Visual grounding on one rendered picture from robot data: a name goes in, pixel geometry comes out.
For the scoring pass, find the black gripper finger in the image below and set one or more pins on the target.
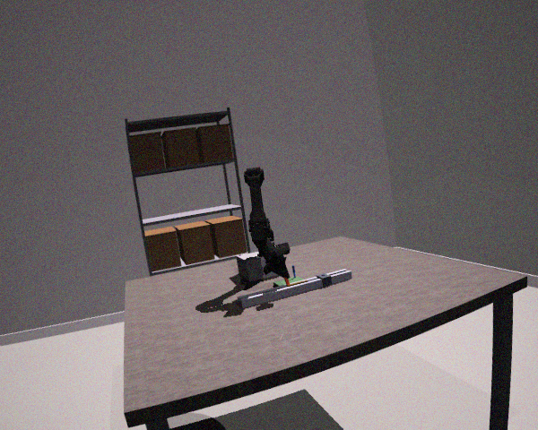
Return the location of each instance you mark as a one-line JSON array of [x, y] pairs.
[[281, 267], [275, 271]]

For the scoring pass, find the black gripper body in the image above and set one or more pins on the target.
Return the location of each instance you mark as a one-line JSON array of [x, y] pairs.
[[271, 255]]

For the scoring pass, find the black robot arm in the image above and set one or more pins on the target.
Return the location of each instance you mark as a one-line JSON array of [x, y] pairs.
[[259, 224]]

